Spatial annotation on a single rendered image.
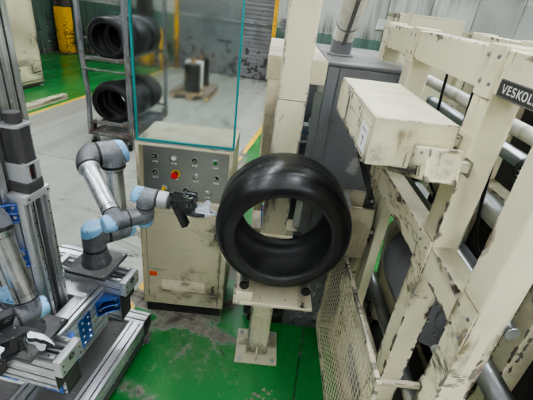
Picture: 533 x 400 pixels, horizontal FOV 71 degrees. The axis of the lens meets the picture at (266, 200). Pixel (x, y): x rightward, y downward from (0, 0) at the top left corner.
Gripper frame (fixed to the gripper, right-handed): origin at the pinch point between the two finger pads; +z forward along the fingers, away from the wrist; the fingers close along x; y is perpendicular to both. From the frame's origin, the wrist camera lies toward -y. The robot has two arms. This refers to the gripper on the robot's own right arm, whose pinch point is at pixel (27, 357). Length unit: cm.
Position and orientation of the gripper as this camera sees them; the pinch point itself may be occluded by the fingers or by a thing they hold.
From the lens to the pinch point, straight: 134.4
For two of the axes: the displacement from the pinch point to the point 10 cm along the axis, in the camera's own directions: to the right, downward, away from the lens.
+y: -1.9, 9.1, 3.7
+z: 7.9, 3.7, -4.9
